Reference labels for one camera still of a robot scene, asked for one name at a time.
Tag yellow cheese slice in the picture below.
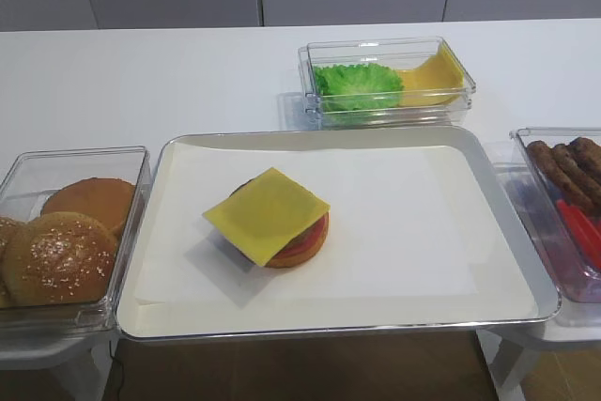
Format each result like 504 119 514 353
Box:
203 167 330 267

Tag sesame bun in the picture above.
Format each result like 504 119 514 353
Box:
1 212 118 306
0 216 24 308

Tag green lettuce leaf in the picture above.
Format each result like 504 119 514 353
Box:
314 63 405 113

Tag clear lettuce cheese container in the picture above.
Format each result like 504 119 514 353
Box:
299 37 476 130

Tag dark patty on burger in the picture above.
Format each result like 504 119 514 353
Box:
229 177 255 196

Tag red tomato slice on burger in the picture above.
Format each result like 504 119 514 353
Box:
277 213 330 257

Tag bottom burger bun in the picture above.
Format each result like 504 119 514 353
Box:
266 238 326 269

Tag white parchment paper sheet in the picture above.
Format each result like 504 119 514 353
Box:
133 144 539 333

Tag yellow cheese slices in container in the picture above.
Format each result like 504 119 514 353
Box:
396 48 464 107

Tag plain bun bottom in container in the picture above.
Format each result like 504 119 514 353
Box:
40 177 135 239

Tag clear bun container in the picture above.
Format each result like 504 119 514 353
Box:
1 147 151 335

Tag white metal serving tray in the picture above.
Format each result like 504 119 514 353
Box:
116 126 561 340

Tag clear patty tomato container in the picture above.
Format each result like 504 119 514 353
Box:
509 127 600 303

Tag brown meat patty left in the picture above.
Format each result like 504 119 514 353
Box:
527 140 595 213

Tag brown meat patty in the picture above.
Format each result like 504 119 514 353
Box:
568 137 601 183
551 144 600 210
527 140 595 213

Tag brown meat patty right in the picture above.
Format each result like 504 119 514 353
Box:
568 137 601 183

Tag brown meat patty middle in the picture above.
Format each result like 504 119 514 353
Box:
551 144 600 210

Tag red tomato slices in container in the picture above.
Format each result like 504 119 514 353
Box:
555 199 600 270

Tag black cable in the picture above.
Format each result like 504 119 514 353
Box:
107 339 126 401

